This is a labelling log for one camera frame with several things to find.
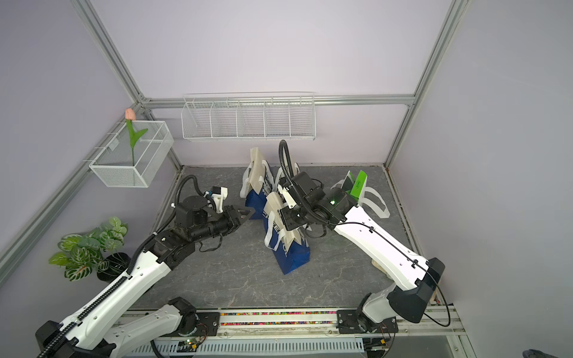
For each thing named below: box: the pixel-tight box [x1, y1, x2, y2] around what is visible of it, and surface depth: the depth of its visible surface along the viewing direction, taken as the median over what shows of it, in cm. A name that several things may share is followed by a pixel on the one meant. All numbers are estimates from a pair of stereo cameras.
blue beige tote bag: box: [262, 190, 312, 276], surface depth 77 cm
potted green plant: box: [48, 216, 132, 283], surface depth 67 cm
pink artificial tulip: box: [125, 107, 149, 167], surface depth 85 cm
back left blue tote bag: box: [239, 146, 276, 220], surface depth 90 cm
